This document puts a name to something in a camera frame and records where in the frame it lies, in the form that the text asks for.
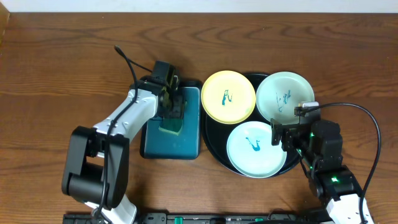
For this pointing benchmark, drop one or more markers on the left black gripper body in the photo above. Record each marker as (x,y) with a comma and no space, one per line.
(173,109)

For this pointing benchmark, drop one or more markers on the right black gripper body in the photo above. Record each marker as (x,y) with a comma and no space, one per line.
(292,140)

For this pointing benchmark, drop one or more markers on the green yellow sponge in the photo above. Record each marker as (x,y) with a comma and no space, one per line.
(171,126)

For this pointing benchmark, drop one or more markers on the light blue plate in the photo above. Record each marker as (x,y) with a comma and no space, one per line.
(250,151)

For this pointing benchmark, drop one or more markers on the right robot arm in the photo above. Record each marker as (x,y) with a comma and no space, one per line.
(320,146)

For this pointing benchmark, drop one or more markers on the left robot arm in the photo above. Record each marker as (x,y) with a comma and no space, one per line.
(96,171)

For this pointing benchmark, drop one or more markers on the teal rectangular tray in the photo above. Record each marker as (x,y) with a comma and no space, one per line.
(185,144)

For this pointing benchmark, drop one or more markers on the round black serving tray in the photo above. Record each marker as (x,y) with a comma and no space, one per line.
(216,134)

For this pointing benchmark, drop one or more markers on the white plate with scribble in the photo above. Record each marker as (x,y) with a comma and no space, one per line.
(278,95)

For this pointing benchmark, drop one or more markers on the yellow plate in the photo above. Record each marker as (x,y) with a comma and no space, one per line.
(228,97)

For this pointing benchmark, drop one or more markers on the brown cardboard box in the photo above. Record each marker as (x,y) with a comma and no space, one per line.
(4,19)

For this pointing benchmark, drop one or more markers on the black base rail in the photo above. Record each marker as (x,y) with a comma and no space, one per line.
(163,218)

